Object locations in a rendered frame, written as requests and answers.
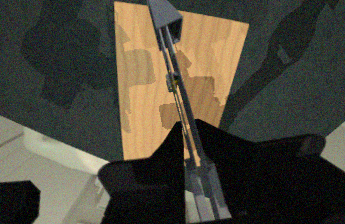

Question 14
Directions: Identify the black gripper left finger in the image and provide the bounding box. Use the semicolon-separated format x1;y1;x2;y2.
97;121;186;224

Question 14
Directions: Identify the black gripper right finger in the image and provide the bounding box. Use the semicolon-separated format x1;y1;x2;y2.
195;119;326;217

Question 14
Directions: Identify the light wooden board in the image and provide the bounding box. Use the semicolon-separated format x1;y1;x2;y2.
114;1;249;160

